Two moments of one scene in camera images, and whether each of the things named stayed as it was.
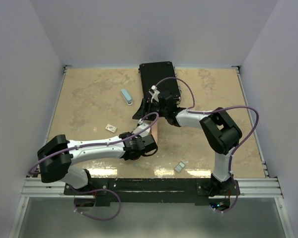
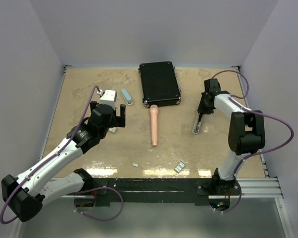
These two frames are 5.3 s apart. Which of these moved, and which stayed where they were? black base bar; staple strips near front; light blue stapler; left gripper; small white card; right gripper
Moved: right gripper; left gripper
Stayed: light blue stapler; small white card; staple strips near front; black base bar
